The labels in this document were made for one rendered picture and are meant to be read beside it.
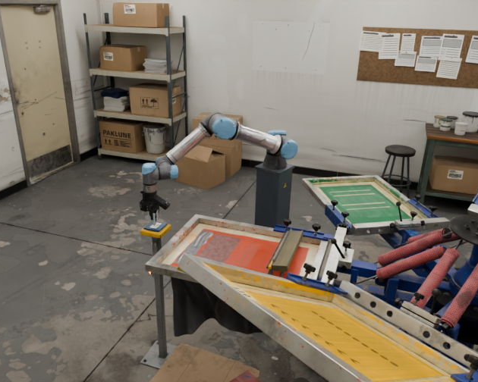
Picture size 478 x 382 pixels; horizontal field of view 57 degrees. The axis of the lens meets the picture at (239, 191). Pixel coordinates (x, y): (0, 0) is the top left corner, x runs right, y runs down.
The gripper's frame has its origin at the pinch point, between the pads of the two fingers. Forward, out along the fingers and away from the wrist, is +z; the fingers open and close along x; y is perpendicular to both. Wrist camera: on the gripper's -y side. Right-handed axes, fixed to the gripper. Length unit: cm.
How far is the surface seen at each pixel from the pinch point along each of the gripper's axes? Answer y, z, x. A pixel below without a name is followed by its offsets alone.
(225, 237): -41.6, 2.2, -3.0
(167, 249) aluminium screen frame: -20.7, -1.2, 25.2
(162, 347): -1, 88, 2
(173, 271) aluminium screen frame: -32, -1, 41
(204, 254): -37.6, 2.2, 17.2
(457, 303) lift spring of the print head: -150, -18, 45
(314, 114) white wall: -27, 13, -368
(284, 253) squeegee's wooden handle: -79, -8, 18
